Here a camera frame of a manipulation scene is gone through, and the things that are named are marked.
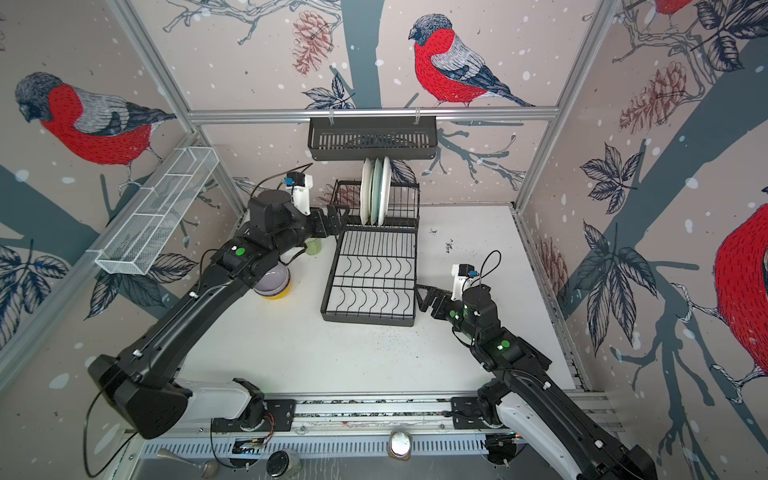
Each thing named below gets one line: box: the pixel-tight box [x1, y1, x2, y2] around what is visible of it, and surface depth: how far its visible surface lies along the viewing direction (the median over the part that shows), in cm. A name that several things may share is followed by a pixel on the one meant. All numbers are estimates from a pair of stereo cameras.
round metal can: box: [266, 449, 302, 479], surface depth 61 cm
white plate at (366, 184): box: [360, 158, 373, 226], surface depth 80 cm
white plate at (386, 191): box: [378, 156, 393, 226], surface depth 78 cm
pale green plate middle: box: [371, 158, 383, 226], surface depth 78 cm
